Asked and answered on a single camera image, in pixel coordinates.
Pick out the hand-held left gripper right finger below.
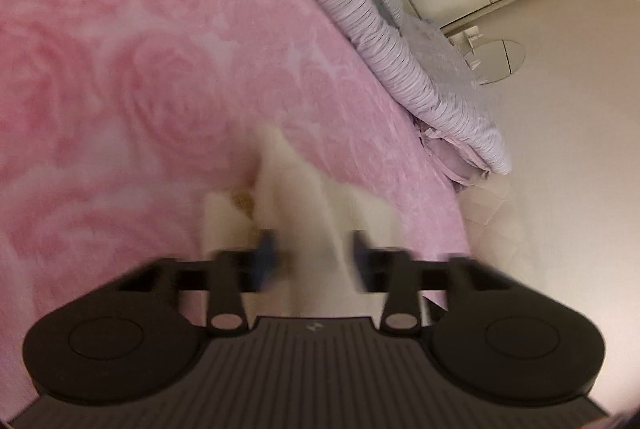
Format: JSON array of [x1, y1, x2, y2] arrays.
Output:
[[350, 229, 512, 338]]

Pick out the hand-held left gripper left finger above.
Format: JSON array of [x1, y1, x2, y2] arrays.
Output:
[[117, 229, 281, 338]]

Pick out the white striped knit sweater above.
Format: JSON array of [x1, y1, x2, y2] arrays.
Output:
[[205, 124, 431, 325]]

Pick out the pink folded pillowcase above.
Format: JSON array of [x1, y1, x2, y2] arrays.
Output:
[[412, 116, 493, 192]]

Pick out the lilac ribbed quilt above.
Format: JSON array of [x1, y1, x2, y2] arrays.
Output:
[[235, 0, 513, 174]]

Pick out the round ceiling lamp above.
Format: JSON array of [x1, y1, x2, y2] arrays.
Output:
[[447, 26, 528, 84]]

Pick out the pink floral blanket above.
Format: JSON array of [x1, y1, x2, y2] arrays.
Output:
[[0, 0, 473, 410]]

